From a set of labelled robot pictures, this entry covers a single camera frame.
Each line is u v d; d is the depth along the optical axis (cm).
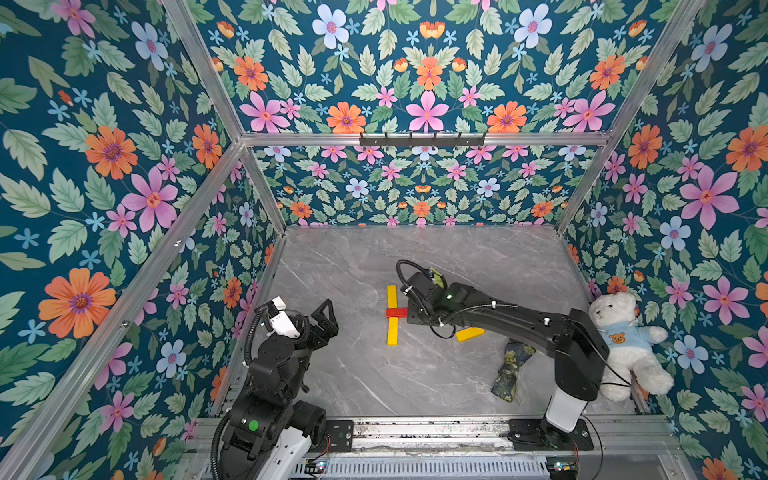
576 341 51
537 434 73
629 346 81
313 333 57
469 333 90
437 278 77
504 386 80
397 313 92
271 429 46
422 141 93
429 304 63
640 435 75
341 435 74
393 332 91
